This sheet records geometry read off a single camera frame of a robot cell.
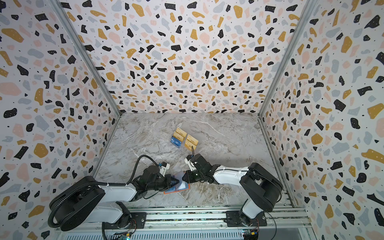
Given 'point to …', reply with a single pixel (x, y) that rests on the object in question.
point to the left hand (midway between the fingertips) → (182, 180)
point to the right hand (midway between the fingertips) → (182, 177)
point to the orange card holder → (183, 185)
